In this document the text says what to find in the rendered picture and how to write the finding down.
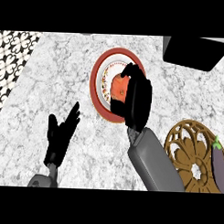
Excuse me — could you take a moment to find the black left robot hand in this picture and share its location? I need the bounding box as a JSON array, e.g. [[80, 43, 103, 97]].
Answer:
[[42, 100, 82, 168]]

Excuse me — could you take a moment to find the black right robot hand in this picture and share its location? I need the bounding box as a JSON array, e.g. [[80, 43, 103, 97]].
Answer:
[[109, 61, 154, 133]]

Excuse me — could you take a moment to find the purple eggplant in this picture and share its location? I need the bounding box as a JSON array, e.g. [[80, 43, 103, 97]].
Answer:
[[208, 134, 224, 195]]

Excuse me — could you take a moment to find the orange squash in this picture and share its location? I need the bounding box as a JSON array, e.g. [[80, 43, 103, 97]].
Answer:
[[110, 72, 132, 103]]

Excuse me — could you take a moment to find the red rimmed white plate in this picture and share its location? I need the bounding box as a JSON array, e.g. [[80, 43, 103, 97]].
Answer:
[[88, 47, 148, 125]]

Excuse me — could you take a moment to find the brown openwork round placemat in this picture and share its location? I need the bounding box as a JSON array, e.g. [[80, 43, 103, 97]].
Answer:
[[161, 119, 224, 195]]

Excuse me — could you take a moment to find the black flat appliance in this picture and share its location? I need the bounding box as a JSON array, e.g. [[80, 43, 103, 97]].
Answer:
[[162, 35, 224, 73]]

